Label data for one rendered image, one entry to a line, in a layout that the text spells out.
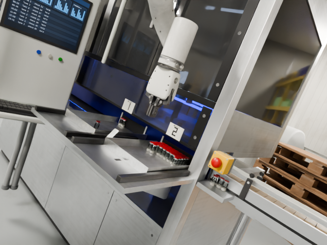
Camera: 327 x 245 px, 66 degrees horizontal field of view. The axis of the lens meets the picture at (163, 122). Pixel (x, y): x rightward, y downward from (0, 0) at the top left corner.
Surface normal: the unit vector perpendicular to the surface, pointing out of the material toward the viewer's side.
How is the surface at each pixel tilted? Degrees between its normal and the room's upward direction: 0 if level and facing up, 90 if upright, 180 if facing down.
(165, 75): 89
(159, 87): 94
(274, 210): 90
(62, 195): 90
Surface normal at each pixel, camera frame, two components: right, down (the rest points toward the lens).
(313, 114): 0.31, 0.28
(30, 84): 0.62, 0.37
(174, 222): -0.61, -0.11
